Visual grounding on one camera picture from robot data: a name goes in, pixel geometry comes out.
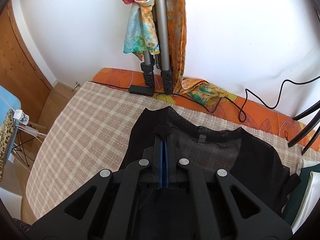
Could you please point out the wooden door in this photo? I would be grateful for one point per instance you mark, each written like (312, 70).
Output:
(20, 75)

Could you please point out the metal door stopper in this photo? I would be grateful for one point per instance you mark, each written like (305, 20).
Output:
(77, 85)

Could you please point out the black power adapter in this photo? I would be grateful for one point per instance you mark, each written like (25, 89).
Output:
(141, 90)

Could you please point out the beige plaid bed cover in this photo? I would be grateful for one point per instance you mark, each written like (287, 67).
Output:
(102, 128)

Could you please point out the blue chair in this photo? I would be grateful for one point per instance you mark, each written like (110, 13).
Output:
(10, 127)

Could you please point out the grey folded tripod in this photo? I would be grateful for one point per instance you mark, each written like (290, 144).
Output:
(163, 59)

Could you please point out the black sheer blouse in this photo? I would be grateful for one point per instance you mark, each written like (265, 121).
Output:
(148, 221)

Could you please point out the white charger plug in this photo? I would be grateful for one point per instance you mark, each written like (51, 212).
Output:
(21, 117)

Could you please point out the black ring light tripod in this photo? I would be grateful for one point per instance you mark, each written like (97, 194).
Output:
(308, 128)

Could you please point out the white and green garment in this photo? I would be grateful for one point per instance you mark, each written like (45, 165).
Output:
(303, 204)

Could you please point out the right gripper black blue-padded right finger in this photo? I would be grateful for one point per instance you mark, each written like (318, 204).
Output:
(223, 185)

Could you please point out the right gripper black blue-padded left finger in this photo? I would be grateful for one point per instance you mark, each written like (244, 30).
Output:
(104, 206)

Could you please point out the colourful orange-blue scarf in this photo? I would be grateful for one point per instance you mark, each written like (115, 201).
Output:
(141, 36)

